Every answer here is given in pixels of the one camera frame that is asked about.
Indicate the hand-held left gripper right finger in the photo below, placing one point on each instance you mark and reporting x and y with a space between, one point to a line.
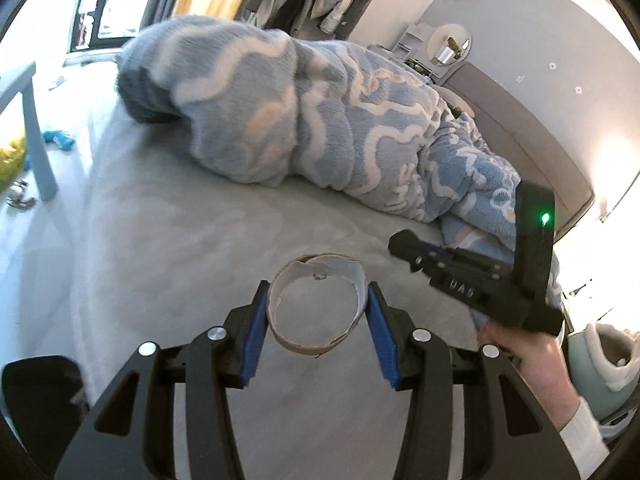
382 337

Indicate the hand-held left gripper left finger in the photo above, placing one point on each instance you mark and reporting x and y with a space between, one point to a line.
254 332

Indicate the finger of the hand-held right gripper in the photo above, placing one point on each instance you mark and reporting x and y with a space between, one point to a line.
407 247

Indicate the person's right forearm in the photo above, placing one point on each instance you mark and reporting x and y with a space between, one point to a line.
582 440

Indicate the person's right hand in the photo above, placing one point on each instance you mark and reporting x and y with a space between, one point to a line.
540 375

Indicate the green fleece slipper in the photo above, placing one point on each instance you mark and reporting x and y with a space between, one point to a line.
605 370

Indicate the grey padded headboard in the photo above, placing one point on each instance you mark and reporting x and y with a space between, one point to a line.
520 125

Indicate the blue and white fleece blanket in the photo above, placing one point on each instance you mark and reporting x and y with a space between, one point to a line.
300 110

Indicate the white shelf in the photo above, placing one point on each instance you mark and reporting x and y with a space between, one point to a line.
415 40

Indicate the black chair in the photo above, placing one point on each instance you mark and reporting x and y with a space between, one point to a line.
40 410

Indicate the bunch of keys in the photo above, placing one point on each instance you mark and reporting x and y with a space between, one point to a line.
20 195

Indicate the blue toy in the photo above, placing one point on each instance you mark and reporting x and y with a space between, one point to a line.
57 137

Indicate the yellow plastic bag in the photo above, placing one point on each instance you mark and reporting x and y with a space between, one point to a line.
10 160

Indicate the white slipper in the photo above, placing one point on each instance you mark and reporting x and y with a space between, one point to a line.
57 83

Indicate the light blue table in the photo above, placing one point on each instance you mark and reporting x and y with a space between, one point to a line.
27 90

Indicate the window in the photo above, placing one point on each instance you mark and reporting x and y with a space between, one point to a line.
107 5

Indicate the round wall mirror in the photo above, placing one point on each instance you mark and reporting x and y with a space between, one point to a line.
450 42

